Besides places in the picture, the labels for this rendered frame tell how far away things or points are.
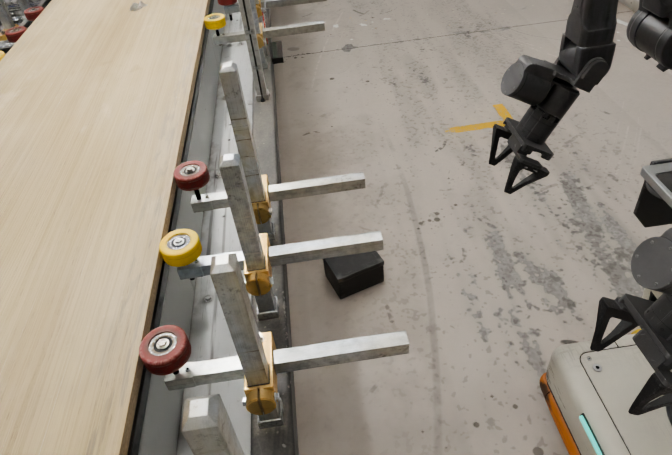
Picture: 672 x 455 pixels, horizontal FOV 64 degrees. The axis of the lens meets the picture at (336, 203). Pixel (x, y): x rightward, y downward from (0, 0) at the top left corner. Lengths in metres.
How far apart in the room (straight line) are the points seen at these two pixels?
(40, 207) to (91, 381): 0.54
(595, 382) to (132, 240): 1.23
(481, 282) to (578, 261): 0.41
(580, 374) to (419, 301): 0.70
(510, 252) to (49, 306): 1.75
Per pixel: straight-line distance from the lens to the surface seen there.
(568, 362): 1.71
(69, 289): 1.16
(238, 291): 0.79
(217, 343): 1.32
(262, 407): 0.98
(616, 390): 1.69
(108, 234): 1.24
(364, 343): 1.00
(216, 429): 0.57
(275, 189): 1.36
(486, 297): 2.17
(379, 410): 1.88
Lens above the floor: 1.64
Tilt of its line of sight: 40 degrees down
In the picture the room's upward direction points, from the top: 6 degrees counter-clockwise
